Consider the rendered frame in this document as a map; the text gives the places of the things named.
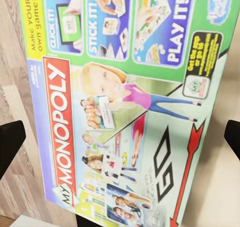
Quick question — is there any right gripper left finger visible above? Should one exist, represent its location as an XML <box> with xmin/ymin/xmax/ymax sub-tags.
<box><xmin>0</xmin><ymin>120</ymin><xmax>26</xmax><ymax>180</ymax></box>

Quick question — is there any board game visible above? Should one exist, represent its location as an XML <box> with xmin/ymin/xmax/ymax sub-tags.
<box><xmin>19</xmin><ymin>0</ymin><xmax>240</xmax><ymax>227</ymax></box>

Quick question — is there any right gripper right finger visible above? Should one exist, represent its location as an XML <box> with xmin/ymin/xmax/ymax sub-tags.
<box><xmin>224</xmin><ymin>120</ymin><xmax>240</xmax><ymax>160</ymax></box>

